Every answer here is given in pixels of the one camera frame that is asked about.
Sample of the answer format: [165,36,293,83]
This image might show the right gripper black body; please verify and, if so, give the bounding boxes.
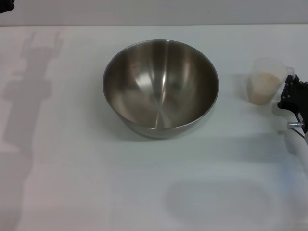
[277,80,308,132]

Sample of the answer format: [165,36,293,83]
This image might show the white uncooked rice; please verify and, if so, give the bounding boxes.
[247,72,281,105]

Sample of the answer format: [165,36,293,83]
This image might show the clear plastic measuring cup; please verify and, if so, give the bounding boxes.
[246,57,295,105]

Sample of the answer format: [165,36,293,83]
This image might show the stainless steel mixing bowl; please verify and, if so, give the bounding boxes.
[103,39,220,140]

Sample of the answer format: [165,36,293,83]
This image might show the black cable with silver plug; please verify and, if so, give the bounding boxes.
[286,122,307,141]

